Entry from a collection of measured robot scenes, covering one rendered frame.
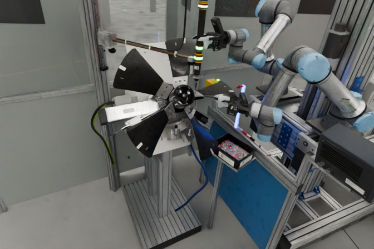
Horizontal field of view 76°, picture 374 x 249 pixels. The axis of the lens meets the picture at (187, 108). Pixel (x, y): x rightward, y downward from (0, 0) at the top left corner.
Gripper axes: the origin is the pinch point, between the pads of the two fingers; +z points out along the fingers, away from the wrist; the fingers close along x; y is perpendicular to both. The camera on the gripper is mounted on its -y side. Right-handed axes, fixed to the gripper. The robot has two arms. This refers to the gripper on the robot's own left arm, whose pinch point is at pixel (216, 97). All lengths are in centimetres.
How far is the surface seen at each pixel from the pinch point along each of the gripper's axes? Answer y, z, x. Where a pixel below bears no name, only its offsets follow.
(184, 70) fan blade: 1.2, 19.5, -12.9
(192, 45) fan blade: -10.4, 20.1, -22.8
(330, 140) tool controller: 18, -56, -6
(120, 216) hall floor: 35, 61, 115
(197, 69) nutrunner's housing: 3.7, 10.5, -16.8
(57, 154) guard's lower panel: 33, 116, 69
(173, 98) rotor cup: 18.8, 16.7, -5.5
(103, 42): 3, 73, -20
